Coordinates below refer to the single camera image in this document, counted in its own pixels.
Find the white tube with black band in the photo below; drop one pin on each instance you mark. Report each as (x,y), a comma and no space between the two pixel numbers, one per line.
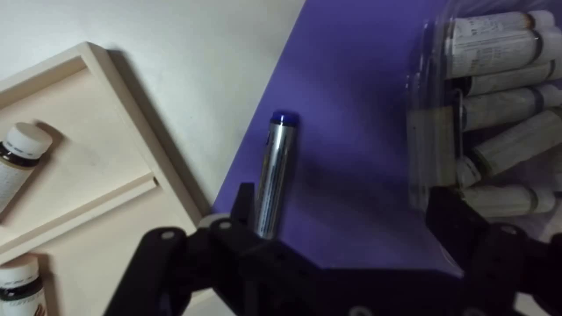
(19,159)
(19,287)

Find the wooden compartment tray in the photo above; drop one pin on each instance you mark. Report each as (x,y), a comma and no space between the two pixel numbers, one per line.
(105,169)

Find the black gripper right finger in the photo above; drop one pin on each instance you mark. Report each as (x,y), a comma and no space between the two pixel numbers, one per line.
(509,270)

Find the clear plastic bag of tubes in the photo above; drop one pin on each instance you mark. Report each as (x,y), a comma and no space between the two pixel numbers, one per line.
(432,134)

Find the purple mat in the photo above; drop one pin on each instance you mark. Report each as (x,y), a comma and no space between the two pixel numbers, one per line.
(351,147)

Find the blue capped silver marker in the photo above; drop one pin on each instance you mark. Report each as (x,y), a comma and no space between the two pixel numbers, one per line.
(274,176)

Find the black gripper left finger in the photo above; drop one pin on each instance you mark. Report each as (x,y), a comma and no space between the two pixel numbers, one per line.
(233,275)

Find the white tube inside bag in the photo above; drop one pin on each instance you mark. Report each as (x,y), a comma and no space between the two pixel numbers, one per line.
(497,54)
(497,26)
(518,143)
(509,108)
(509,199)
(514,78)

